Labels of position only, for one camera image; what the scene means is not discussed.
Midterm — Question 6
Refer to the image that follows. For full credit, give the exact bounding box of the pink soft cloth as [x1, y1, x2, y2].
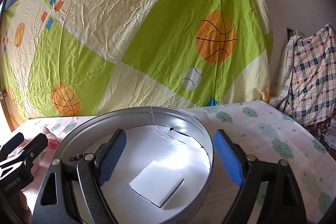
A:
[33, 126, 60, 170]

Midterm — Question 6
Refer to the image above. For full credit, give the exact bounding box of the window latch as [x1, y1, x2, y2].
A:
[0, 90, 7, 100]

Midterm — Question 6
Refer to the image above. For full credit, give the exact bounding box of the cloud print table cloth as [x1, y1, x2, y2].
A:
[13, 101, 335, 223]

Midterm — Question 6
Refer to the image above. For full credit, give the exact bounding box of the white sponge block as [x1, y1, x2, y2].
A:
[129, 161, 185, 209]

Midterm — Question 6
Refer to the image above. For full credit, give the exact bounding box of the round metal tin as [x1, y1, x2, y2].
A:
[54, 106, 214, 223]

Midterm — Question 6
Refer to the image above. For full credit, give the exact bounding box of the plaid cloth cover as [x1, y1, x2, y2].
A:
[269, 24, 335, 136]

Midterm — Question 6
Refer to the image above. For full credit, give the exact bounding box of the green cream basketball bedsheet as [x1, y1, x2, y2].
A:
[1, 0, 273, 127]

